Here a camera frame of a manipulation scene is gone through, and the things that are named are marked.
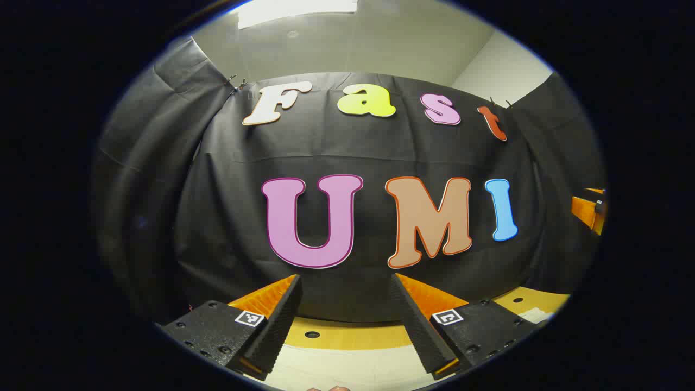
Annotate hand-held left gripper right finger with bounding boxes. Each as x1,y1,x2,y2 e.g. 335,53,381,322
389,273,545,381

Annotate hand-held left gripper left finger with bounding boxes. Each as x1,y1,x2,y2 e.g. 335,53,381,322
157,274,303,381

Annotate ceiling light panel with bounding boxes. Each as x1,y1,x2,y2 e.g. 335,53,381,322
237,0,359,30

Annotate black backdrop cloth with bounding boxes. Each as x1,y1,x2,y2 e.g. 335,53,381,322
92,35,606,326

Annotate white jeans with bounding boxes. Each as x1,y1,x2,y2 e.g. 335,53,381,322
260,307,555,391

